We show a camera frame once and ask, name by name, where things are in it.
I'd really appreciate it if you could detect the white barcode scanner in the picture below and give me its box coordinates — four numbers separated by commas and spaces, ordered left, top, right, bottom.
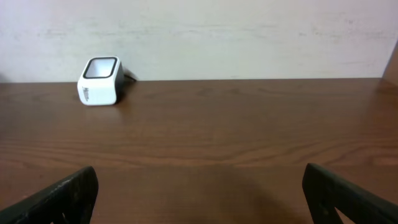
77, 56, 124, 106

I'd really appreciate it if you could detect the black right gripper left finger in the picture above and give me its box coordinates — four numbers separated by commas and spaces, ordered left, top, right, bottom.
1, 166, 99, 223

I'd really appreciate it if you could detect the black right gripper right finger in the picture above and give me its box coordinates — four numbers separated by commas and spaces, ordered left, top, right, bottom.
302, 163, 397, 223

